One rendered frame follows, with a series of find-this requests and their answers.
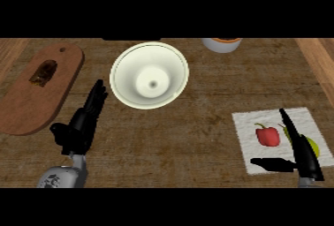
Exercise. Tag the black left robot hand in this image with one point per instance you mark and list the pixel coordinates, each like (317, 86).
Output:
(83, 123)

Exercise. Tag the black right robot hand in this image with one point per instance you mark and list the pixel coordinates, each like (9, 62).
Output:
(305, 153)

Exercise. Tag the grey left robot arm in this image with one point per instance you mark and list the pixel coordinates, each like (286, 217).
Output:
(66, 175)

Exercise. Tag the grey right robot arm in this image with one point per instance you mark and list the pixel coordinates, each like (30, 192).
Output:
(309, 182)

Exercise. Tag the red bell pepper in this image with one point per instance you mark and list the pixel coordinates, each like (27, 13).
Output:
(268, 136)

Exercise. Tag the white placemat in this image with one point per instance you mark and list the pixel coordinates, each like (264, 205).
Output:
(256, 132)

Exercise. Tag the white bowl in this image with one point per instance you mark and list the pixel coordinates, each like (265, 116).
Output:
(150, 75)

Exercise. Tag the yellow-green fruit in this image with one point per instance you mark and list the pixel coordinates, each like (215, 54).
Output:
(314, 147)

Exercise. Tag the brown wooden cutting board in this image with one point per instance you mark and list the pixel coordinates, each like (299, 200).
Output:
(34, 94)

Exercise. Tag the dark brown food piece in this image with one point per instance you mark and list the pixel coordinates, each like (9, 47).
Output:
(43, 73)

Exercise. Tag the white cup with orange rim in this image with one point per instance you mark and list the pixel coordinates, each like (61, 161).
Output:
(222, 44)

